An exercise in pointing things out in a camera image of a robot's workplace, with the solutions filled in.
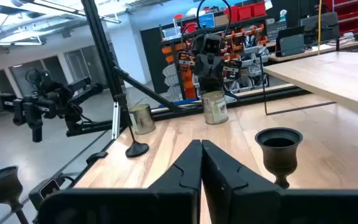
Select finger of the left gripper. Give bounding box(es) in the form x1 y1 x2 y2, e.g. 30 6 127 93
199 77 213 93
211 77 225 93

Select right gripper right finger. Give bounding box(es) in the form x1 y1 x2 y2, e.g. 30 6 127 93
201 139 358 224

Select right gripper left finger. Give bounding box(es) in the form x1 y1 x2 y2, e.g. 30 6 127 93
37 139 203 224

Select metal tin candle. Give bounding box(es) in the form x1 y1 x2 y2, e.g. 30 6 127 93
200 90 229 125
128 103 157 135

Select black metal candlestick holder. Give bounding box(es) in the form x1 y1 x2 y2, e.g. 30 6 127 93
115 92 150 159
0 166 30 224
254 127 304 190

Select storage rack orange bins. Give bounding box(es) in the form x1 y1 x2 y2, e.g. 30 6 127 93
160 17 270 100

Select blue sign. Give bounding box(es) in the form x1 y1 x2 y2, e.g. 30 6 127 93
198 12 216 29

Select red storage bin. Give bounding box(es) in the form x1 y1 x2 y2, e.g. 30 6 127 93
237 4 253 21
224 6 239 22
252 1 267 18

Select black monitor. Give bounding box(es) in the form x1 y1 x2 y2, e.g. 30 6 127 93
300 11 341 44
275 26 306 58

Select wooden background desk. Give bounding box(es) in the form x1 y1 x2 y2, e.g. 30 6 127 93
267 37 358 63

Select wooden shelf riser black legs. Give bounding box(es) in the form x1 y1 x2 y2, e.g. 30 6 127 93
259 51 358 190

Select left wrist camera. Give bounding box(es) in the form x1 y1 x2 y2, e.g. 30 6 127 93
202 33 225 55

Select black cable clip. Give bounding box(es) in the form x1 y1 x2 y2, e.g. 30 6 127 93
85 151 109 166

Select silver frame bracket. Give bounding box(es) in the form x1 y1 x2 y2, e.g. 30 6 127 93
111 101 121 140

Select black aluminium frame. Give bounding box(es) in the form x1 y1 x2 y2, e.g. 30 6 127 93
65 0 310 139

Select yellow hanging cable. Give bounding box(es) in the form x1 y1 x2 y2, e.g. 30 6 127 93
317 0 323 55

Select small black camera box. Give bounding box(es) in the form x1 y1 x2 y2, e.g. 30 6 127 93
29 177 65 211

